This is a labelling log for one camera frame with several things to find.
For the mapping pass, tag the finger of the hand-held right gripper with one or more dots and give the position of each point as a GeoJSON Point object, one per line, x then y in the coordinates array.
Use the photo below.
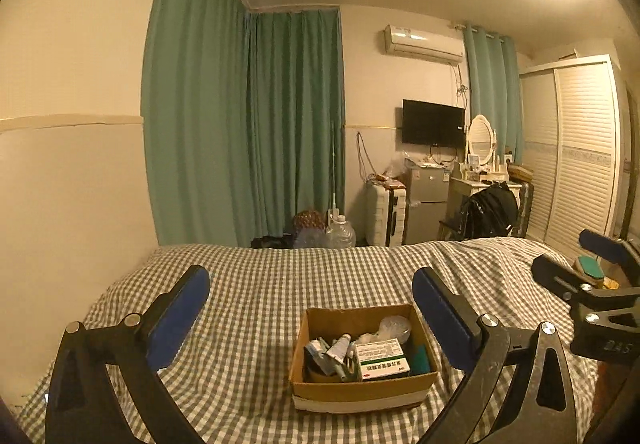
{"type": "Point", "coordinates": [600, 244]}
{"type": "Point", "coordinates": [552, 276]}

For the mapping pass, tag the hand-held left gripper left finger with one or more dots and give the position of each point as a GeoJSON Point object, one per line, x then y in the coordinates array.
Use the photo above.
{"type": "Point", "coordinates": [177, 319]}

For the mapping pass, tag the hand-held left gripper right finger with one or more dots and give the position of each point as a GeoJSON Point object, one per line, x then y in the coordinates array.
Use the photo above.
{"type": "Point", "coordinates": [445, 319]}

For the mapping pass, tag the round silver disc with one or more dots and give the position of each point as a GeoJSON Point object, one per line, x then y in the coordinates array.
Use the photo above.
{"type": "Point", "coordinates": [396, 326]}

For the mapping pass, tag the white green medicine box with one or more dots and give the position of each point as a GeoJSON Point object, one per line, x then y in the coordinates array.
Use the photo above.
{"type": "Point", "coordinates": [382, 358]}

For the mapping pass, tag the white plush toy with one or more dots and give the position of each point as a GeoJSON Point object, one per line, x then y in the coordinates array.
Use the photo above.
{"type": "Point", "coordinates": [369, 338]}

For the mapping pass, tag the white ointment tube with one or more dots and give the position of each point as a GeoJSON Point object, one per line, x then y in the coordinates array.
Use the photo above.
{"type": "Point", "coordinates": [341, 346]}

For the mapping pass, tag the brown cardboard box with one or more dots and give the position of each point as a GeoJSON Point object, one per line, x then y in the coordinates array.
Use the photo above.
{"type": "Point", "coordinates": [360, 391]}

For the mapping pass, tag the grey metal clip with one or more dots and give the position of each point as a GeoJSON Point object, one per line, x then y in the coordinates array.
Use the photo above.
{"type": "Point", "coordinates": [336, 366]}

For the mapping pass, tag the small teal box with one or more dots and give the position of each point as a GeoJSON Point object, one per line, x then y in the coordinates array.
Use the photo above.
{"type": "Point", "coordinates": [590, 266]}

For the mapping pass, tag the grey checked bed cover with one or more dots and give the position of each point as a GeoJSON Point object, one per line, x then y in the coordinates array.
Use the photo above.
{"type": "Point", "coordinates": [240, 299]}

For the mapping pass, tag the dark suitcase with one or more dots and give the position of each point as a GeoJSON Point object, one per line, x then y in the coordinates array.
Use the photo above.
{"type": "Point", "coordinates": [524, 209]}

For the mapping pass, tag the black backpack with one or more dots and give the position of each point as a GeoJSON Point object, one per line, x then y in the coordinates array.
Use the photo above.
{"type": "Point", "coordinates": [492, 211]}

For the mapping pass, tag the white louvred wardrobe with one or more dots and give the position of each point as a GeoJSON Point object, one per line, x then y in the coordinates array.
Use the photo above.
{"type": "Point", "coordinates": [575, 153]}

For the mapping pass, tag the small silver fridge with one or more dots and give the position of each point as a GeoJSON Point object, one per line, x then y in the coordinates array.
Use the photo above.
{"type": "Point", "coordinates": [427, 204]}

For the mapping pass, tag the white suitcase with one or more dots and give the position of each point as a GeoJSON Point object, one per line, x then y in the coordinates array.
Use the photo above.
{"type": "Point", "coordinates": [385, 214]}

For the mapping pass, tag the white vanity table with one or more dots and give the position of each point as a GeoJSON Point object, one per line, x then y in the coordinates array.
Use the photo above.
{"type": "Point", "coordinates": [462, 189]}

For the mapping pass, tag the clear water jug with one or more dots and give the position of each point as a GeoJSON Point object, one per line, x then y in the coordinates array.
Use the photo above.
{"type": "Point", "coordinates": [341, 234]}

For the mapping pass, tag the white oval mirror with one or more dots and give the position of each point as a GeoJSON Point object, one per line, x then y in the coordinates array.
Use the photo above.
{"type": "Point", "coordinates": [481, 136]}

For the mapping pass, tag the floral bag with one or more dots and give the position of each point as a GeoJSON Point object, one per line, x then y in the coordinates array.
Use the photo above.
{"type": "Point", "coordinates": [307, 220]}

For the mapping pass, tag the white pole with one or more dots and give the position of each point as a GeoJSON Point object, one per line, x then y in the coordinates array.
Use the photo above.
{"type": "Point", "coordinates": [332, 168]}

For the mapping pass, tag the narrow green curtain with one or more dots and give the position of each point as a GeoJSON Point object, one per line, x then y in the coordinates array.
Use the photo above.
{"type": "Point", "coordinates": [492, 88]}

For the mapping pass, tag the wide green curtain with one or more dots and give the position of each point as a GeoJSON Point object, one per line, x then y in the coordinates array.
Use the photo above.
{"type": "Point", "coordinates": [195, 98]}

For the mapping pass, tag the green corner curtain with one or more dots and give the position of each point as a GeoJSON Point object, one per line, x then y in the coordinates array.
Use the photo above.
{"type": "Point", "coordinates": [295, 123]}

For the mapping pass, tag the white air conditioner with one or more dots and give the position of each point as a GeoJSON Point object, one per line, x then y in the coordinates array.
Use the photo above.
{"type": "Point", "coordinates": [424, 43]}

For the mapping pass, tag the black wall television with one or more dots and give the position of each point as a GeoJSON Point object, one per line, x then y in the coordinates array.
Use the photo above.
{"type": "Point", "coordinates": [432, 122]}

